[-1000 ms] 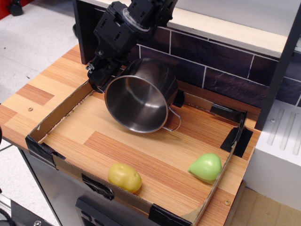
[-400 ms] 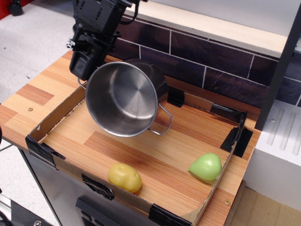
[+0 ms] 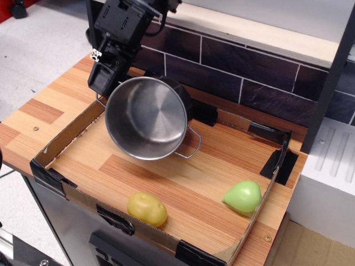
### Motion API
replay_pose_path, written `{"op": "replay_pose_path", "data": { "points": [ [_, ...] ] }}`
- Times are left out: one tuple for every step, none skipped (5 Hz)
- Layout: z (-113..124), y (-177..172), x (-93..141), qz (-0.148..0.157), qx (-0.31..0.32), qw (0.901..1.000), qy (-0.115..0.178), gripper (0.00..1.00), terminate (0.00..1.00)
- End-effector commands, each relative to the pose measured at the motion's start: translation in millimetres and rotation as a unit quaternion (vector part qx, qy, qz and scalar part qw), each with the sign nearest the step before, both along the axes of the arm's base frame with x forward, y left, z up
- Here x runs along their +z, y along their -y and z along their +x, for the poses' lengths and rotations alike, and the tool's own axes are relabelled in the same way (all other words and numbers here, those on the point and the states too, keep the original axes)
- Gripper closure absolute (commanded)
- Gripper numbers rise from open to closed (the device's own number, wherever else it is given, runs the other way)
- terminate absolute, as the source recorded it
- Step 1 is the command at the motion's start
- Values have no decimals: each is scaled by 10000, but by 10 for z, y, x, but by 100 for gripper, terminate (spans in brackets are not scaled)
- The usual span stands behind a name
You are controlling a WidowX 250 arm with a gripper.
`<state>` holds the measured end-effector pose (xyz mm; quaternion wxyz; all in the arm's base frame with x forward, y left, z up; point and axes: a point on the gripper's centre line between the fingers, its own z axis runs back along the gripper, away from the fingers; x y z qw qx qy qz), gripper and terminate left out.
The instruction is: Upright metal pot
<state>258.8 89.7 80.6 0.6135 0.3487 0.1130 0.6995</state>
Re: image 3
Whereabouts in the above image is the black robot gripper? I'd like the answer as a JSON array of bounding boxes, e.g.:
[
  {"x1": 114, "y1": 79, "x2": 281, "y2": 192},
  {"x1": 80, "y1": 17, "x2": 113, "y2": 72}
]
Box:
[{"x1": 88, "y1": 1, "x2": 155, "y2": 97}]

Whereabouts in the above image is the green plastic pear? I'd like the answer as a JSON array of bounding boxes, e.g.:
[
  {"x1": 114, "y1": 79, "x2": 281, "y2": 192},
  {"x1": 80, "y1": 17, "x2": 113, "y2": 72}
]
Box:
[{"x1": 222, "y1": 180, "x2": 262, "y2": 213}]

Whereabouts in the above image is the black caster wheel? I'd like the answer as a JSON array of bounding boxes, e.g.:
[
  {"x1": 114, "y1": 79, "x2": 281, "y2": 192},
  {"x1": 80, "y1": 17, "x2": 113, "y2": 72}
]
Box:
[{"x1": 10, "y1": 0, "x2": 27, "y2": 19}]

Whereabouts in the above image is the light wooden shelf board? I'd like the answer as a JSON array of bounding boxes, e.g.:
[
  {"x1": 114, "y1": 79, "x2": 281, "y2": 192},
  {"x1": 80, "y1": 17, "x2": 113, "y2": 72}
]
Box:
[{"x1": 167, "y1": 3, "x2": 339, "y2": 68}]

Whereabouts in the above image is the dark wooden post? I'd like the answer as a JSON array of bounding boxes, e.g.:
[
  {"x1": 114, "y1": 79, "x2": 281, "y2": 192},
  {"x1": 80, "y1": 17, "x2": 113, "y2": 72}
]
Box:
[
  {"x1": 85, "y1": 0, "x2": 111, "y2": 60},
  {"x1": 300, "y1": 6, "x2": 354, "y2": 154}
]

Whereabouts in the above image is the white dish drainer sink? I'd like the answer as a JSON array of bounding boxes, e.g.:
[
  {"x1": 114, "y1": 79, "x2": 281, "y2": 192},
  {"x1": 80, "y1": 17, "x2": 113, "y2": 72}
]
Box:
[{"x1": 287, "y1": 118, "x2": 354, "y2": 247}]

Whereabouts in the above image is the black oven control panel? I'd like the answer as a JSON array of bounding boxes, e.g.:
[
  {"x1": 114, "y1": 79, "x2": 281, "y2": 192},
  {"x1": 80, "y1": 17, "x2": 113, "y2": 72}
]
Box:
[{"x1": 89, "y1": 233, "x2": 180, "y2": 265}]

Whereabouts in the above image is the dark wooden left post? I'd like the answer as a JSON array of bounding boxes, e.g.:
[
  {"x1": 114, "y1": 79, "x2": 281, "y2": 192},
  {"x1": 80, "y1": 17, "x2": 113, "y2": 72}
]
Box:
[{"x1": 85, "y1": 0, "x2": 111, "y2": 60}]

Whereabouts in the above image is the dark wooden right post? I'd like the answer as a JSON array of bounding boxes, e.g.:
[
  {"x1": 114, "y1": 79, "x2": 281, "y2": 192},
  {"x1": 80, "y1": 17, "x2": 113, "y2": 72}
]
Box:
[{"x1": 300, "y1": 6, "x2": 354, "y2": 154}]

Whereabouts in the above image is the stainless steel pot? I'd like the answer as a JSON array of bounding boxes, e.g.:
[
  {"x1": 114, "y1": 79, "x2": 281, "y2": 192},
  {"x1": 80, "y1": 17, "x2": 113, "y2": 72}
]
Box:
[{"x1": 102, "y1": 76, "x2": 194, "y2": 161}]

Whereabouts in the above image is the yellow plastic potato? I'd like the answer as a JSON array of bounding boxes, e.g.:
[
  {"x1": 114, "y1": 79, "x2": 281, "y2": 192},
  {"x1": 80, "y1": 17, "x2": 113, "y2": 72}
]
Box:
[{"x1": 127, "y1": 192, "x2": 168, "y2": 227}]

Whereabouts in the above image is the red object top left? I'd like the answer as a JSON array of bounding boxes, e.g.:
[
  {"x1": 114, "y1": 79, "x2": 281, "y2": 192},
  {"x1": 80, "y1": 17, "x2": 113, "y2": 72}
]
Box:
[{"x1": 0, "y1": 0, "x2": 13, "y2": 23}]

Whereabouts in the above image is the cardboard fence with black tape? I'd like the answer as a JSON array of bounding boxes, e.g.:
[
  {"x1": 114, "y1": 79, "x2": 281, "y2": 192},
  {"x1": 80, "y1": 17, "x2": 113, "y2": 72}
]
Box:
[{"x1": 31, "y1": 89, "x2": 299, "y2": 265}]

